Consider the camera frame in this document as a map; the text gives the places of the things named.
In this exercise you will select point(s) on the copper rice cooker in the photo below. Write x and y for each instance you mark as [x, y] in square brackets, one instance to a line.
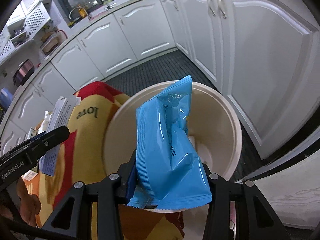
[22, 71]

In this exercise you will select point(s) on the yellow oil bottle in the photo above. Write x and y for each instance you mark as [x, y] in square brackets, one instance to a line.
[81, 12]

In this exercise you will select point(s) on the curved metal faucet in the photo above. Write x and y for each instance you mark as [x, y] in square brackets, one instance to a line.
[80, 9]

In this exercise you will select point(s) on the countertop dish rack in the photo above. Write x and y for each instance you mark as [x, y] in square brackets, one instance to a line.
[52, 41]

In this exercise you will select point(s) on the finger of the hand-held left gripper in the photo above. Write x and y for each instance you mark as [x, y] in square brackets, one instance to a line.
[53, 135]
[33, 138]

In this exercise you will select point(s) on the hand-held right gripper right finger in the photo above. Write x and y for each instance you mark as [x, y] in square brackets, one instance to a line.
[215, 187]

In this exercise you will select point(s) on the slim white paper box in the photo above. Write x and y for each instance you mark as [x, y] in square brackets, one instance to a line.
[58, 125]

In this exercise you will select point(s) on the row of white base cabinets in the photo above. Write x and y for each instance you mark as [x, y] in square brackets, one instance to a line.
[250, 55]

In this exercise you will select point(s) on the printed rose blanket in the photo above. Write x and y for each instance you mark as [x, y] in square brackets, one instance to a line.
[85, 142]

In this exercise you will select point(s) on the white lattice cabinet door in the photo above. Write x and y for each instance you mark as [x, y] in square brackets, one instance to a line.
[37, 17]
[6, 48]

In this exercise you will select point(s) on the white plastic bucket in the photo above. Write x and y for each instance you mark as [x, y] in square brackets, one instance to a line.
[215, 105]

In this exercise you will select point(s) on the dark ribbed floor mat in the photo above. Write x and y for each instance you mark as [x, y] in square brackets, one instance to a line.
[155, 70]

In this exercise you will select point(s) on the person's left hand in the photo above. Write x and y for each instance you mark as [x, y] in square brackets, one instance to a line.
[27, 205]

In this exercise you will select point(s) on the blue plastic wrapper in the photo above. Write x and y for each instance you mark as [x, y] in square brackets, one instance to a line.
[167, 142]

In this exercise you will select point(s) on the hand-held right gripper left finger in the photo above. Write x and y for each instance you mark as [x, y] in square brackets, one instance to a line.
[131, 187]

